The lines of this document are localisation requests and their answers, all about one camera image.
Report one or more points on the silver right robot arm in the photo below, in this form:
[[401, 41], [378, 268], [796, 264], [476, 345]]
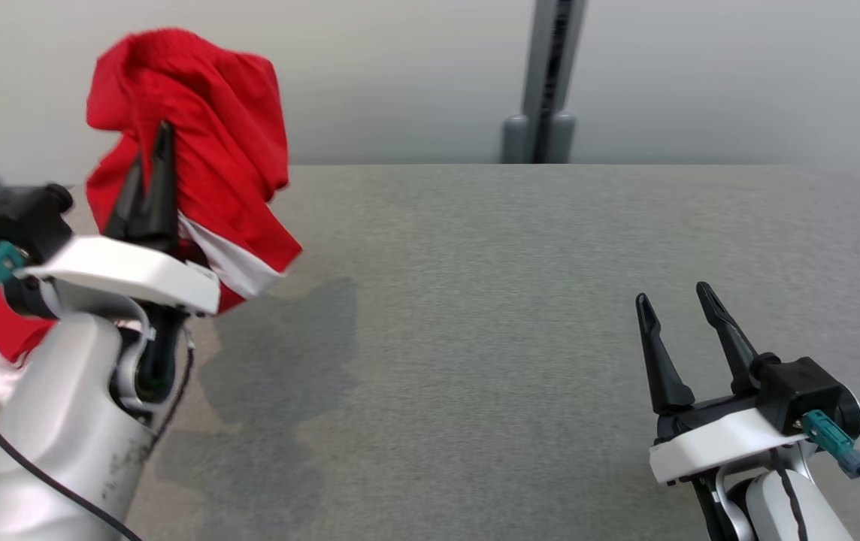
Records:
[[772, 503]]

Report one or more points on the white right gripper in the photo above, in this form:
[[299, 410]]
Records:
[[723, 443]]

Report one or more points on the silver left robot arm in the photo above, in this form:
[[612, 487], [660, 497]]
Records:
[[62, 421]]

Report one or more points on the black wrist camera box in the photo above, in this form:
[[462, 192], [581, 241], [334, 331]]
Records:
[[806, 387], [24, 218]]

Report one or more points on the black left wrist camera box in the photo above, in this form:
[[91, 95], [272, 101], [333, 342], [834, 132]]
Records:
[[24, 218]]

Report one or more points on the grey metal post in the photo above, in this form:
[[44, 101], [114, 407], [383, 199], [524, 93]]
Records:
[[546, 83]]

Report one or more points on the red shorts with white stripe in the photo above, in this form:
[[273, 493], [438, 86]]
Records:
[[219, 135]]

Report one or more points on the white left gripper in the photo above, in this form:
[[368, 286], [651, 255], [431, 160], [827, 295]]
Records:
[[129, 274]]

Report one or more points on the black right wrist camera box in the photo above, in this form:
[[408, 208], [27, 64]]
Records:
[[806, 387]]

